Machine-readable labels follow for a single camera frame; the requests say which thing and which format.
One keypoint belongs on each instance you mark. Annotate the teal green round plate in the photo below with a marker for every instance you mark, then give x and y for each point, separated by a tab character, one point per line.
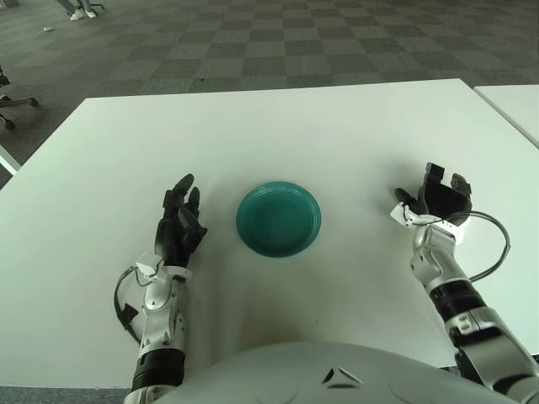
278	219

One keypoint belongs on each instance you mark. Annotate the black office chair base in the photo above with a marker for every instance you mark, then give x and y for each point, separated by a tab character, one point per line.
19	101

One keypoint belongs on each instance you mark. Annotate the white sneaker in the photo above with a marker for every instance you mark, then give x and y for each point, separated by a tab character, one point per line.
91	13
77	16

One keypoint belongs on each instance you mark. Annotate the white rectangular table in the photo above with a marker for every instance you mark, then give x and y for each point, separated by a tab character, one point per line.
8	159
513	105

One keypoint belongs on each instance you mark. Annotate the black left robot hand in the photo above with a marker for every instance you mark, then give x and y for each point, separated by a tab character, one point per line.
170	237

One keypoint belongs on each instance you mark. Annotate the grey robot torso shell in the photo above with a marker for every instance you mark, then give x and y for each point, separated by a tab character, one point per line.
295	374

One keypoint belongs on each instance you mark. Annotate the blue jeans leg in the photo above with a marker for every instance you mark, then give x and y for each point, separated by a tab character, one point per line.
66	5
84	4

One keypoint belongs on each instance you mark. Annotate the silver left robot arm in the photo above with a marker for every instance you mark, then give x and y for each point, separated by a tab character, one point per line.
160	311

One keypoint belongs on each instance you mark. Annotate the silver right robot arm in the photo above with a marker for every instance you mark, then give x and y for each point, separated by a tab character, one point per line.
438	261

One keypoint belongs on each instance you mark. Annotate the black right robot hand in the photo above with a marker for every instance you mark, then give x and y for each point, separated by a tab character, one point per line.
446	202

